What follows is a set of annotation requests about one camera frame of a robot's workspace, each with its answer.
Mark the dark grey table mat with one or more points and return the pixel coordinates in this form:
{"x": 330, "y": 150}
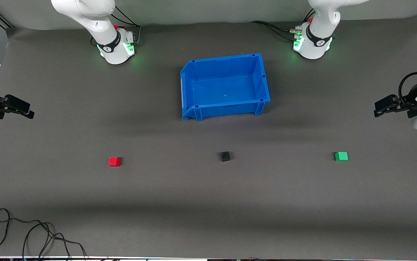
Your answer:
{"x": 208, "y": 203}

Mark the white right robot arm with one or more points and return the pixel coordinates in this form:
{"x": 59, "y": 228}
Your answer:
{"x": 103, "y": 25}

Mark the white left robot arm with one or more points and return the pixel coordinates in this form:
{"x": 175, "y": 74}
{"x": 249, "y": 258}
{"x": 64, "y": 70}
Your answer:
{"x": 317, "y": 40}

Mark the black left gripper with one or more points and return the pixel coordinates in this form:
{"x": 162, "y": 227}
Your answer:
{"x": 408, "y": 102}

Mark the black cube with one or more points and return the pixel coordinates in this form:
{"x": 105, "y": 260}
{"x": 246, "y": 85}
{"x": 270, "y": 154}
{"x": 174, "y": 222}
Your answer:
{"x": 225, "y": 156}

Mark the red cube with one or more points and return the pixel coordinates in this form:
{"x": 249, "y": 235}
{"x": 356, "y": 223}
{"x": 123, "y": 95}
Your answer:
{"x": 114, "y": 161}

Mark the green cube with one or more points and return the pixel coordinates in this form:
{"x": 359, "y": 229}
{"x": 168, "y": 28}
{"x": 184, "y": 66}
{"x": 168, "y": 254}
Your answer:
{"x": 341, "y": 156}

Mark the blue plastic storage bin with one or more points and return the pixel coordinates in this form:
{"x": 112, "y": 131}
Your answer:
{"x": 226, "y": 90}

